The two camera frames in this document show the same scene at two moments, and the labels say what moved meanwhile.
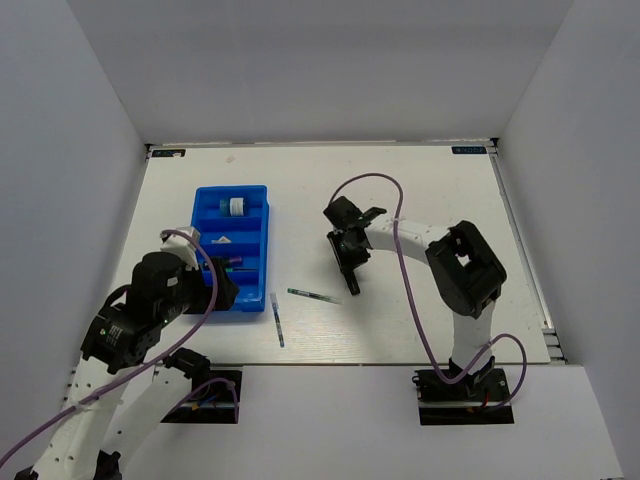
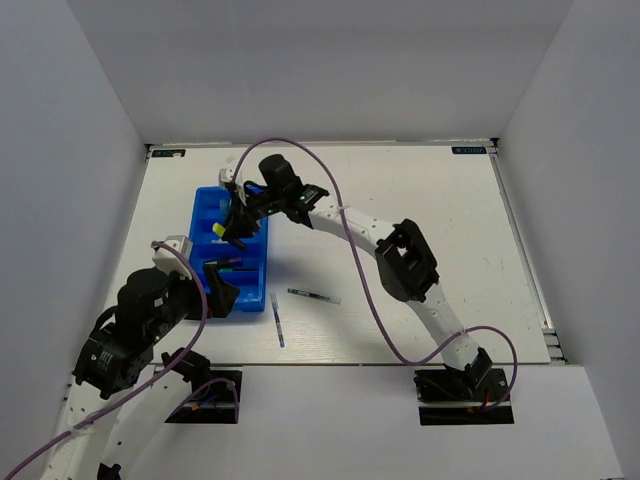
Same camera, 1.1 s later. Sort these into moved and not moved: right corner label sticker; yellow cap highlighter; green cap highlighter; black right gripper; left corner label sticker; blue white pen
Moved: black right gripper; yellow cap highlighter
Not moved: right corner label sticker; left corner label sticker; blue white pen; green cap highlighter
